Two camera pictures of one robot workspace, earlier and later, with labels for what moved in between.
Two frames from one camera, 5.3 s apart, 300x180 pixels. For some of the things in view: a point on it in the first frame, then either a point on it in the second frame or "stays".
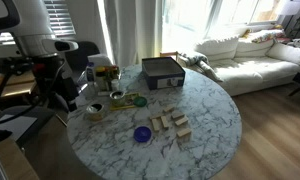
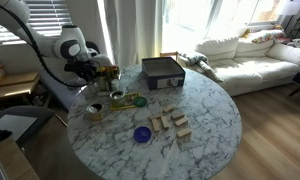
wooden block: [164, 121] stays
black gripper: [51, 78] -> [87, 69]
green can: [117, 97] stays
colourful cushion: [269, 36] stays
